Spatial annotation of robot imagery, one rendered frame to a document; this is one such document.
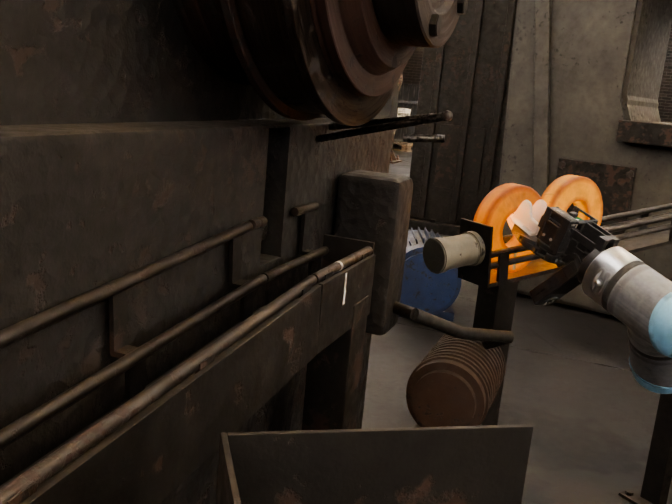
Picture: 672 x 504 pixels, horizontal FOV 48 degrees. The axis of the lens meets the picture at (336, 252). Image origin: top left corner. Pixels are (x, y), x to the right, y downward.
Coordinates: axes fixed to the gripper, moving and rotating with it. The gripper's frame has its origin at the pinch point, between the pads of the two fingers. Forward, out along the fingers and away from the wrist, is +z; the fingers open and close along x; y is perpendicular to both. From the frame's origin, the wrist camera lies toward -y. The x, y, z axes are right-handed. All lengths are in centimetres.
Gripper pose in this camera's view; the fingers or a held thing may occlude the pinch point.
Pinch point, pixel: (510, 218)
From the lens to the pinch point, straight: 134.7
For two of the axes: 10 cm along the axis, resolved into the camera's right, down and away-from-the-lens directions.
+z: -5.0, -5.2, 6.9
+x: -8.3, 0.5, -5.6
